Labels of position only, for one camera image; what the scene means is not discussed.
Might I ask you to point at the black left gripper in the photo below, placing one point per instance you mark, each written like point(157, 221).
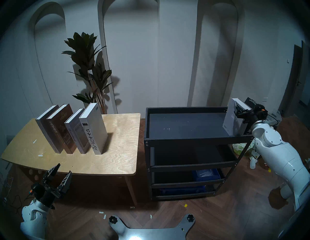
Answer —
point(47, 192)

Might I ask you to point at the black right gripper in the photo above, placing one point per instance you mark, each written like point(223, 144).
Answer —
point(258, 115)

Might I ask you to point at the black Century book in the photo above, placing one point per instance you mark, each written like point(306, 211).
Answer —
point(249, 101)

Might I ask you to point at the grey ianra book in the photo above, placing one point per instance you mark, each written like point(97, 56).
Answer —
point(230, 121)

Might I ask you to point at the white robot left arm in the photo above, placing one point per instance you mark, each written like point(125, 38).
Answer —
point(34, 217)

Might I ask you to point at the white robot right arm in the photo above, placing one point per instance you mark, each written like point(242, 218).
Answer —
point(281, 154)

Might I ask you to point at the black metal shelf cart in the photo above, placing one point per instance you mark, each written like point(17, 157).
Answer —
point(189, 125)

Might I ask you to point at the clear plastic storage box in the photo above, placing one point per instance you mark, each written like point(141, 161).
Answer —
point(275, 121)

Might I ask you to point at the light green plastic bag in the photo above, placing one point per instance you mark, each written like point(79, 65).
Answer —
point(241, 148)

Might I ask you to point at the grey Discontent book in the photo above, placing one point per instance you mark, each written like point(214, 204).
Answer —
point(72, 138)

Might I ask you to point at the green and white carton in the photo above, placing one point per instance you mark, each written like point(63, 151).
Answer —
point(254, 152)

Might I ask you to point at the brown Homes book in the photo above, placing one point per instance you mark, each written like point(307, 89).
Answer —
point(58, 130)

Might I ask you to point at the small white bottle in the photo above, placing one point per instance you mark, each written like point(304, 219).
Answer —
point(252, 164)

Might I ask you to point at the grey Special Issue book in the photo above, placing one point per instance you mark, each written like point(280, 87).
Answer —
point(42, 124)

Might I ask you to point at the white Arietta book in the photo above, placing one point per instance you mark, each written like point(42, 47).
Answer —
point(93, 130)

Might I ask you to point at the dark door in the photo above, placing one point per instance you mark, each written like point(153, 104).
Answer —
point(294, 79)

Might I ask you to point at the light wooden table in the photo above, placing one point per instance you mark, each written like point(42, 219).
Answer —
point(118, 152)

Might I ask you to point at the small red yellow object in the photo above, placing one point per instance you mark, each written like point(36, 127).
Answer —
point(269, 170)

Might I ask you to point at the black star knob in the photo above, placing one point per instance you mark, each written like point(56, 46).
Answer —
point(112, 220)
point(190, 218)

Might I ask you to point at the blue plastic bin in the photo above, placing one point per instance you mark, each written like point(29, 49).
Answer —
point(208, 174)

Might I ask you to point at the flat blue tray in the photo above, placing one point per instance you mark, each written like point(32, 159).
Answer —
point(181, 190)

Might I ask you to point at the tall green potted plant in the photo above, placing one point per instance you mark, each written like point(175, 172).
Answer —
point(82, 48)

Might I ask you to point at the grey metal robot base plate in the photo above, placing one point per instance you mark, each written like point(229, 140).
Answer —
point(150, 233)

